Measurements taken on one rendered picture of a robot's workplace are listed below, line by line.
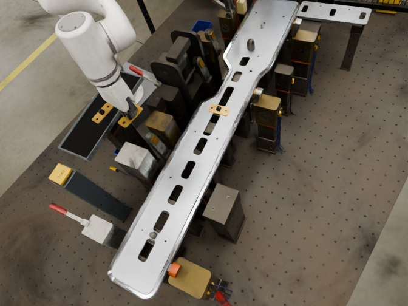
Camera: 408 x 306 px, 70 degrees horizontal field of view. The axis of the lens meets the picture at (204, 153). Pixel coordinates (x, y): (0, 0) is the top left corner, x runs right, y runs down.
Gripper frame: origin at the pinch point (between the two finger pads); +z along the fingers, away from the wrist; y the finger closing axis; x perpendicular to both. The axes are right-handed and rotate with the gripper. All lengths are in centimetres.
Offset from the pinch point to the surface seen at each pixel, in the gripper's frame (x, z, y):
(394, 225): 65, 120, 101
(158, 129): 6.4, 18.1, 0.3
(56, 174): -27.7, 12.2, -14.0
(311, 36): 73, 18, 26
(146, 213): -19.4, 26.8, 13.7
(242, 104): 35.0, 24.2, 17.6
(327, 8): 95, 21, 22
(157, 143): 1.8, 19.3, 3.3
